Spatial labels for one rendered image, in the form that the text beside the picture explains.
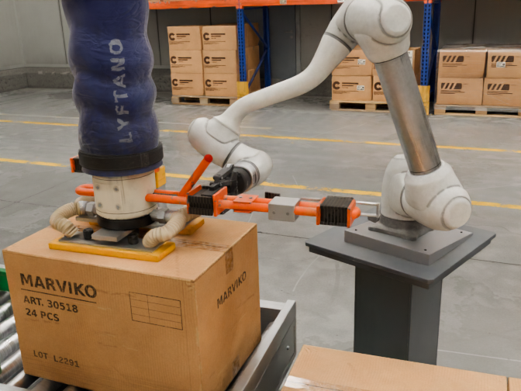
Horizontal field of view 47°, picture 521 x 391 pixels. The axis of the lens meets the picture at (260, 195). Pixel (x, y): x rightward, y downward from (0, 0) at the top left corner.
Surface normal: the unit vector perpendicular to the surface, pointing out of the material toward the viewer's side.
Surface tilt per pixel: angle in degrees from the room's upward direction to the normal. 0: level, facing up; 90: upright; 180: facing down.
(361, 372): 0
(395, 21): 82
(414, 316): 90
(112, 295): 90
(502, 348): 0
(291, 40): 90
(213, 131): 60
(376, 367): 0
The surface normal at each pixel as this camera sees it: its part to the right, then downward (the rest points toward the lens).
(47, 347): -0.37, 0.30
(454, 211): 0.33, 0.36
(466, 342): -0.04, -0.95
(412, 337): 0.73, 0.19
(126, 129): 0.47, 0.00
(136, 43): 0.81, -0.07
